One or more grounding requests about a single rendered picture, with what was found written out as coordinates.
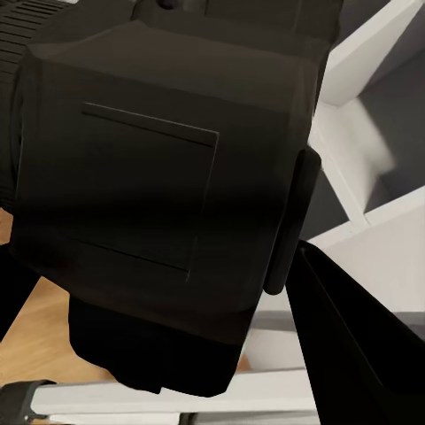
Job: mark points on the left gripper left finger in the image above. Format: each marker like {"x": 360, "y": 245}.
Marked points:
{"x": 16, "y": 283}

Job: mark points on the camera tripod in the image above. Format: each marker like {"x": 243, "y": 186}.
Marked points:
{"x": 274, "y": 396}

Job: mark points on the digital camera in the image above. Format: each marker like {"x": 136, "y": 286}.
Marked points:
{"x": 155, "y": 157}

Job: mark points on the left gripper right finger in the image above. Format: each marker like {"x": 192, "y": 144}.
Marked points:
{"x": 365, "y": 366}

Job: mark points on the bookcase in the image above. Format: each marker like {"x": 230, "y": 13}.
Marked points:
{"x": 382, "y": 44}

